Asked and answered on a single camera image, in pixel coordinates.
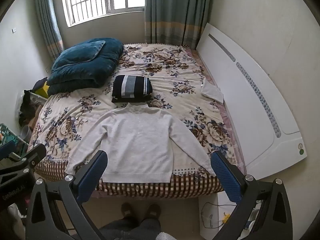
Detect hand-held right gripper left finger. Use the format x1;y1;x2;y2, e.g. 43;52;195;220
25;150;108;240

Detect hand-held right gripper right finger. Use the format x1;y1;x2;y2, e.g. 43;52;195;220
211;151;293;240

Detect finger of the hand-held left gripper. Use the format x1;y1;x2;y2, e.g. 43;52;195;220
0;144;47;184
0;141;16;161

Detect white knit sweater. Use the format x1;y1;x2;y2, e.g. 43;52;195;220
64;102;217;183

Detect black clothes pile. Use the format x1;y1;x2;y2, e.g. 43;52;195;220
19;77;48;127

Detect green plastic crate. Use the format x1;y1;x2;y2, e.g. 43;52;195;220
0;123;28;155

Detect grey bucket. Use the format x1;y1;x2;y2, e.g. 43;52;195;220
21;125;32;141

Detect clear plastic bag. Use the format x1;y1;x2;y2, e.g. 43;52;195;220
14;90;32;121

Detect white bedside cabinet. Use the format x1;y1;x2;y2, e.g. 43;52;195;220
199;192;259;240

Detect person's legs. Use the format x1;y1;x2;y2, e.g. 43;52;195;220
99;215;161;240

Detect person's right slipper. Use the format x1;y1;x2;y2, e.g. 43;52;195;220
145;203;162;221

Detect small white cloth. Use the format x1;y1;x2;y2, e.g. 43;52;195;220
201;78;224;103

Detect white bed headboard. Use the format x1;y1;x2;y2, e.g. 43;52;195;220
196;22;307;173

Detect dark striped folded sweater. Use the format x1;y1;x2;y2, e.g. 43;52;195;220
111;74;153;103

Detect floral bed blanket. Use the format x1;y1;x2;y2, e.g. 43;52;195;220
26;42;240;199

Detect teal striped curtain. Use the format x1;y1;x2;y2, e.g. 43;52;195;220
34;0;65;60
144;0;215;49

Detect barred window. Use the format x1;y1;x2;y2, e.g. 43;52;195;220
60;0;145;27

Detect thin black cable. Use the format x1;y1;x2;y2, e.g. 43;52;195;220
201;201;238;229

